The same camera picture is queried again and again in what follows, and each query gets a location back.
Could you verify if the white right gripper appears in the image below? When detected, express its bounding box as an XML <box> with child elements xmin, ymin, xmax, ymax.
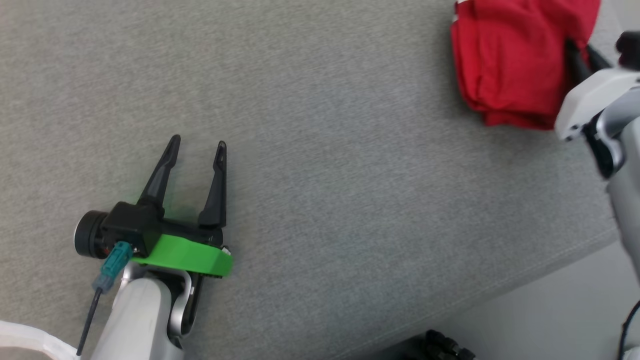
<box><xmin>555</xmin><ymin>39</ymin><xmax>640</xmax><ymax>142</ymax></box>

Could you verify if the black machine part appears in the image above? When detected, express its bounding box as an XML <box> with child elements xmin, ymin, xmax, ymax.
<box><xmin>397</xmin><ymin>329</ymin><xmax>476</xmax><ymax>360</ymax></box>

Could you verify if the red garment with white trim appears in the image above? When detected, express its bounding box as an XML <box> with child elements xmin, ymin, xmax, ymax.
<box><xmin>449</xmin><ymin>0</ymin><xmax>602</xmax><ymax>131</ymax></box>

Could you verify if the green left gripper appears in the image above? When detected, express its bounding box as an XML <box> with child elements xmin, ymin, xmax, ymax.
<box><xmin>131</xmin><ymin>134</ymin><xmax>234</xmax><ymax>279</ymax></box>

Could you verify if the white fabric strap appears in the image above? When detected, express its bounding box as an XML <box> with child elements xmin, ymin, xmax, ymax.
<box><xmin>0</xmin><ymin>320</ymin><xmax>76</xmax><ymax>360</ymax></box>

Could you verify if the black cable with teal plug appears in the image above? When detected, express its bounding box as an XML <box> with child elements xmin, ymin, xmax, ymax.
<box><xmin>76</xmin><ymin>241</ymin><xmax>134</xmax><ymax>357</ymax></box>
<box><xmin>617</xmin><ymin>299</ymin><xmax>640</xmax><ymax>360</ymax></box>

